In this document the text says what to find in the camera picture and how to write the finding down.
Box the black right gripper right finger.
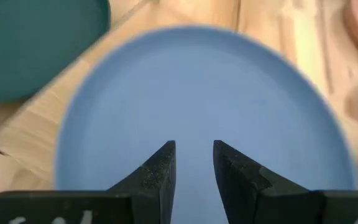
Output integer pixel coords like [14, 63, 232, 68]
[213, 139, 324, 224]

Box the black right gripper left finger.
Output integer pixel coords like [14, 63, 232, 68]
[106, 139, 177, 224]

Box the blue plate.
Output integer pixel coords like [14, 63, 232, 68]
[54, 26, 358, 224]

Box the wooden shelf with black legs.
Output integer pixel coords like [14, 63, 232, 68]
[0, 0, 155, 200]

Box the dark teal plate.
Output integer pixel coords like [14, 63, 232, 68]
[0, 0, 111, 105]

